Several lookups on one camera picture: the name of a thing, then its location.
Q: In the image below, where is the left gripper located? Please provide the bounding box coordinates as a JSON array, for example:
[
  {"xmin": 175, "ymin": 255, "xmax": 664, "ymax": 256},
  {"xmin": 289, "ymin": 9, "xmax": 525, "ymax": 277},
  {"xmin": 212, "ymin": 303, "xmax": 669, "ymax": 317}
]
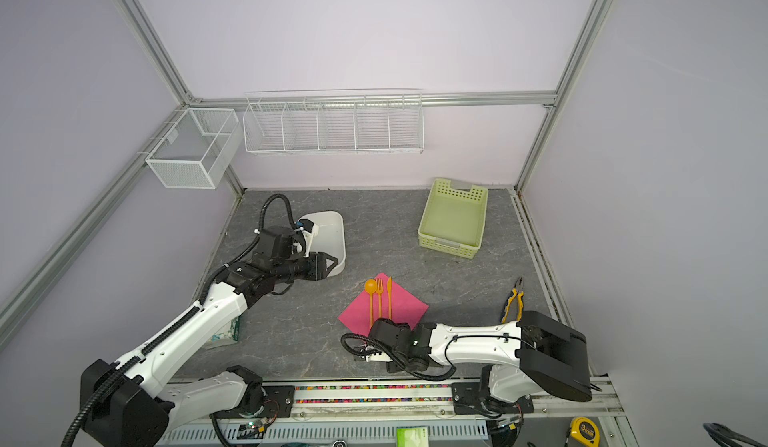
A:
[{"xmin": 273, "ymin": 251, "xmax": 338, "ymax": 284}]

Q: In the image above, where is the pink paper napkin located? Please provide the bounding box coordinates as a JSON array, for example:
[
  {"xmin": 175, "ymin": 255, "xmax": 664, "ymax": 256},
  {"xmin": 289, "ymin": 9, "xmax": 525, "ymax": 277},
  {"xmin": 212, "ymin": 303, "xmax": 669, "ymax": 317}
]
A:
[{"xmin": 338, "ymin": 273, "xmax": 429, "ymax": 335}]

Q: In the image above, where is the orange plastic spoon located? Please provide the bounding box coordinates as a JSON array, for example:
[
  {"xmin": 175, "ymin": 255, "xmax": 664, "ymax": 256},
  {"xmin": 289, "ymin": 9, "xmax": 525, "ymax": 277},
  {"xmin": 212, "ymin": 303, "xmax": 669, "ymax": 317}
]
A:
[{"xmin": 364, "ymin": 279, "xmax": 378, "ymax": 327}]

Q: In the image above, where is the orange plastic knife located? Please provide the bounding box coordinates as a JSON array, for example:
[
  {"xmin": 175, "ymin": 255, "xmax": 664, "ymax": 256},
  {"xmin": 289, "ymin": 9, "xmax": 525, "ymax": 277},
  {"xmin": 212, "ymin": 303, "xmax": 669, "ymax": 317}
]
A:
[{"xmin": 386, "ymin": 277, "xmax": 393, "ymax": 320}]

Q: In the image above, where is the orange plastic fork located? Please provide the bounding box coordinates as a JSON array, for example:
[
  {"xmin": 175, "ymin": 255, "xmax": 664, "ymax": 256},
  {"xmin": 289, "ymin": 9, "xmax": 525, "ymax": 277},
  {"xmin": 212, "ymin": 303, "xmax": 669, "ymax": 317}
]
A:
[{"xmin": 376, "ymin": 278, "xmax": 384, "ymax": 319}]

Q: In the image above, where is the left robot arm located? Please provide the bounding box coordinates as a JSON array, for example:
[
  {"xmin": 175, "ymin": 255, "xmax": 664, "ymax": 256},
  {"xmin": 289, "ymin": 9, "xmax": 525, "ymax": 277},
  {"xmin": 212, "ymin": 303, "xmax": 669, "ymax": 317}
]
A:
[{"xmin": 61, "ymin": 209, "xmax": 346, "ymax": 446}]

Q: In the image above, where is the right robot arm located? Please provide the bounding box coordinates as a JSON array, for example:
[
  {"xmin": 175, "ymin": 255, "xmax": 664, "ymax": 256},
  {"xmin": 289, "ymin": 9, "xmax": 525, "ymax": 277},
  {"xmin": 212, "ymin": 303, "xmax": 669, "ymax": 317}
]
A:
[{"xmin": 340, "ymin": 311, "xmax": 593, "ymax": 413}]

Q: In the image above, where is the white plastic tub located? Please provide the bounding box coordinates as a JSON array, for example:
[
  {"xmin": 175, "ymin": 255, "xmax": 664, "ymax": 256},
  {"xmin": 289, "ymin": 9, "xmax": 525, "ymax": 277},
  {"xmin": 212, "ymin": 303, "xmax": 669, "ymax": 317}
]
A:
[{"xmin": 300, "ymin": 211, "xmax": 346, "ymax": 277}]

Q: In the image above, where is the green box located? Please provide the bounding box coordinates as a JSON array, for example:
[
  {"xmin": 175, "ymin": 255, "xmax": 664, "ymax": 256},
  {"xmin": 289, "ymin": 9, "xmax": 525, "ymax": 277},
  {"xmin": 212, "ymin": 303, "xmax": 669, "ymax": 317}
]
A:
[{"xmin": 396, "ymin": 426, "xmax": 430, "ymax": 447}]

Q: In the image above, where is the tissue pack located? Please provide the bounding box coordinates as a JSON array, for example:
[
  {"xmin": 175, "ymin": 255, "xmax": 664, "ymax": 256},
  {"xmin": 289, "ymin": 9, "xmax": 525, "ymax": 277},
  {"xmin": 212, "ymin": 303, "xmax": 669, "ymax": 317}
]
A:
[{"xmin": 202, "ymin": 317, "xmax": 240, "ymax": 350}]

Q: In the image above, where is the yellow blue tool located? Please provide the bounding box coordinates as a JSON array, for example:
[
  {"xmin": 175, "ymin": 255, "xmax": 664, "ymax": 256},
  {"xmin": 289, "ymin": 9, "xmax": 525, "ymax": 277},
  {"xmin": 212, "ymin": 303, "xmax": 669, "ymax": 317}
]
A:
[{"xmin": 500, "ymin": 277, "xmax": 524, "ymax": 324}]

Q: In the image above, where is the green plastic basket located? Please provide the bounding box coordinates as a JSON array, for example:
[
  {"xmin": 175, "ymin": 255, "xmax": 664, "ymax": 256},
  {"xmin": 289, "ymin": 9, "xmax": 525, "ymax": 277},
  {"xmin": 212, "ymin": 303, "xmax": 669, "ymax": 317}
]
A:
[{"xmin": 418, "ymin": 178, "xmax": 489, "ymax": 259}]

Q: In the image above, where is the white mesh box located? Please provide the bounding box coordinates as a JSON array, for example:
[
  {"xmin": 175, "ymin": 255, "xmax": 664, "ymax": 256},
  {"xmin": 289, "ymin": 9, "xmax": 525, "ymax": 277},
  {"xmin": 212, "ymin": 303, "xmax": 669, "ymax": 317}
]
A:
[{"xmin": 146, "ymin": 108, "xmax": 244, "ymax": 190}]

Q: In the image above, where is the yellow tape measure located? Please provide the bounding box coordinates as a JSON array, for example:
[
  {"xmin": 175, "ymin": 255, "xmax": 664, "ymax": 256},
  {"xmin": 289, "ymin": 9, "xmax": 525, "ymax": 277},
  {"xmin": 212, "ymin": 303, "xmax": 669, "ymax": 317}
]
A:
[{"xmin": 565, "ymin": 417, "xmax": 601, "ymax": 447}]

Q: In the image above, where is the white wire shelf basket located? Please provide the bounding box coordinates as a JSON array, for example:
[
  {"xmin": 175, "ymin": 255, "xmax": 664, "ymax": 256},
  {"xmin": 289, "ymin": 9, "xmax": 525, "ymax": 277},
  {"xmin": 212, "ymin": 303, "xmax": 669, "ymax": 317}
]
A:
[{"xmin": 243, "ymin": 89, "xmax": 425, "ymax": 154}]

